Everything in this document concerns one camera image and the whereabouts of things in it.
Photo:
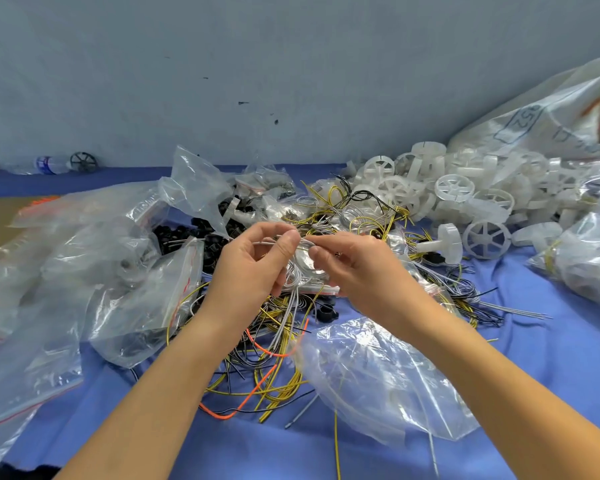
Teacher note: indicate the clear bag of white wheels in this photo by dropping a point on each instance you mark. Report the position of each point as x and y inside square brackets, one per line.
[587, 254]

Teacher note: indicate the person's left hand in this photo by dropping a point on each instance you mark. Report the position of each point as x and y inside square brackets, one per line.
[240, 274]

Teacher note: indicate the clear plastic water bottle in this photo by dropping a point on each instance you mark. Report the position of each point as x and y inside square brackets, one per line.
[45, 164]

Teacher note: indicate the person's right forearm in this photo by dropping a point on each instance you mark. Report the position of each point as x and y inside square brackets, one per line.
[500, 394]

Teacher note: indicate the small clear bag of parts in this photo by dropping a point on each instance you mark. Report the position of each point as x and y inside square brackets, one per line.
[265, 179]

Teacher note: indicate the heap of clear plastic bags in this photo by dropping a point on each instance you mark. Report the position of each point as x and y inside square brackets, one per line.
[55, 254]

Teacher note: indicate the person's left forearm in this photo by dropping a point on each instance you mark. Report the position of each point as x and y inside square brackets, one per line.
[160, 404]

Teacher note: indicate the large white woven sack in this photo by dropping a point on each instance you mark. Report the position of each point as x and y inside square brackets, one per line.
[555, 114]

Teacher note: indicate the blue table cloth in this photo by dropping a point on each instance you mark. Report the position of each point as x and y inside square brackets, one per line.
[555, 354]

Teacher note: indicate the empty clear plastic bag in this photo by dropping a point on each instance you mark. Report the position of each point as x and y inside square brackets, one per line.
[380, 384]

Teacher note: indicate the pile of white plastic wheels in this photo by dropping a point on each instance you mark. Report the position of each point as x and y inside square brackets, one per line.
[452, 187]

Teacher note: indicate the person's left thumb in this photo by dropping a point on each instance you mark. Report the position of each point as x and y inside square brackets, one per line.
[284, 257]

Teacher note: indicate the pile of black plastic parts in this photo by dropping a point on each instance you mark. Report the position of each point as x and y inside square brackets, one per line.
[180, 239]

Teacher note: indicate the person's right hand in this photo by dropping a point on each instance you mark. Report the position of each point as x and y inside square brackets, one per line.
[375, 274]

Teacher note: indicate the black plastic wheel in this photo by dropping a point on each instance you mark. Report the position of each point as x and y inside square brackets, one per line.
[83, 162]

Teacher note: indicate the person's right thumb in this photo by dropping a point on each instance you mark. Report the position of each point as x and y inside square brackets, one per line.
[330, 258]

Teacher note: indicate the crumpled upright clear bag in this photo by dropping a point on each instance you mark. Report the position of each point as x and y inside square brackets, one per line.
[195, 189]

